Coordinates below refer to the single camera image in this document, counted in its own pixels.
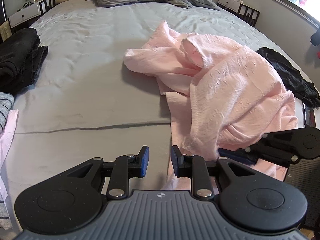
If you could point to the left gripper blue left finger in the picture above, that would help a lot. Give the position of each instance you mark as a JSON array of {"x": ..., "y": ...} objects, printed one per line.
[{"x": 123, "y": 169}]

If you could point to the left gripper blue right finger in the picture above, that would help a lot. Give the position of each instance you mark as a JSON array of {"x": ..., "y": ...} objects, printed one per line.
[{"x": 197, "y": 170}]

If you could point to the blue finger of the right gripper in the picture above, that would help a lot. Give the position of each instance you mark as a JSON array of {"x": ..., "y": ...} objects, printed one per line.
[{"x": 239, "y": 155}]

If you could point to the pink embossed garment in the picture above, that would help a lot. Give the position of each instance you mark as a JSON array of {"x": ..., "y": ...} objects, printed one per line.
[{"x": 220, "y": 93}]

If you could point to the grey striped folded clothes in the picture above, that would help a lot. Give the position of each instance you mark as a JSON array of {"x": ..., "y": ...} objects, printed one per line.
[{"x": 6, "y": 103}]

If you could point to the folded black clothes pile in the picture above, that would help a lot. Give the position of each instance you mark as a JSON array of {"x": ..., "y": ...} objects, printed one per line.
[{"x": 21, "y": 60}]

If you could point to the black smartphone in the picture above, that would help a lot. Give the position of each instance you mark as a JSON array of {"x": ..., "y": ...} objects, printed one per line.
[{"x": 308, "y": 116}]

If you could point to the small black garment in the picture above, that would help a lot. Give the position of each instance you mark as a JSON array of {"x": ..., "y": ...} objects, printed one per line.
[{"x": 292, "y": 79}]

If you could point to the grey bed sheet mattress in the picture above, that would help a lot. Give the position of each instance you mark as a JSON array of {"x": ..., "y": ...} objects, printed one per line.
[{"x": 87, "y": 104}]

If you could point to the folded light pink cloth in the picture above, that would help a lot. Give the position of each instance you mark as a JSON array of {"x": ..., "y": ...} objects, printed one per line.
[{"x": 8, "y": 134}]

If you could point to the white left nightstand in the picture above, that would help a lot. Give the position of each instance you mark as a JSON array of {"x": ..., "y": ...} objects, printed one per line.
[{"x": 34, "y": 10}]

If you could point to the right nightstand dark frame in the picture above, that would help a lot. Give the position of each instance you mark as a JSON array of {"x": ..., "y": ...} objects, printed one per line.
[{"x": 242, "y": 11}]

